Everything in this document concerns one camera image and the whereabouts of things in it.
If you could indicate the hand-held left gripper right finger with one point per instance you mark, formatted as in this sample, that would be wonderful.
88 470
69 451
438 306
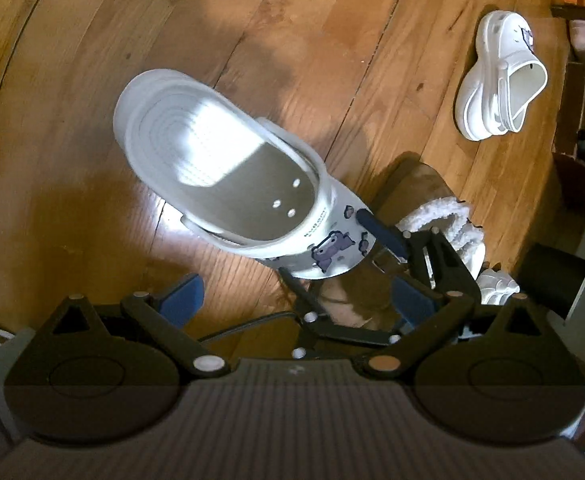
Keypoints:
415 305

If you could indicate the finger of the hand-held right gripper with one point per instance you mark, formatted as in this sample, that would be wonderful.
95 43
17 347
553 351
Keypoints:
382 237
322 327

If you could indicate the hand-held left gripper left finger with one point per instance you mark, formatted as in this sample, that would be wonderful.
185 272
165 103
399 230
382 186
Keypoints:
185 300

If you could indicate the white slide sandal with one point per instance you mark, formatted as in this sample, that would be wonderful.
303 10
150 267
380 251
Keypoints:
497 285

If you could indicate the white clog with charms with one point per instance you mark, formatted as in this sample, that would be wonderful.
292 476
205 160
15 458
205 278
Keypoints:
197 130
487 105

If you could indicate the black box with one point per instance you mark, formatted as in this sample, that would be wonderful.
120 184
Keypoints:
557 280

